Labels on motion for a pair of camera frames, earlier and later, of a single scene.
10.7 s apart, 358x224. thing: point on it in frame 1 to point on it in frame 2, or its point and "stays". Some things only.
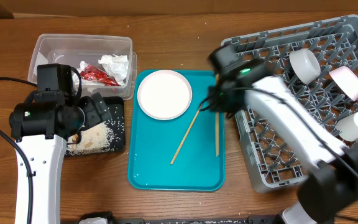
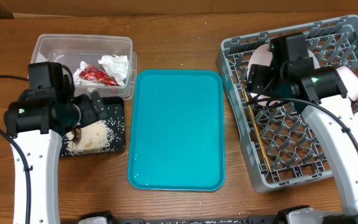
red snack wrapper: x=91 y=73 stays
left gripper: x=94 y=116 stays
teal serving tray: x=184 y=154 stays
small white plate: x=352 y=87 stays
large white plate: x=164 y=94 to x=262 y=55
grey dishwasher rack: x=332 y=64 stays
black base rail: x=198 y=220 stays
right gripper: x=215 y=100 to x=257 y=79
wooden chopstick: x=178 y=152 to x=258 y=130
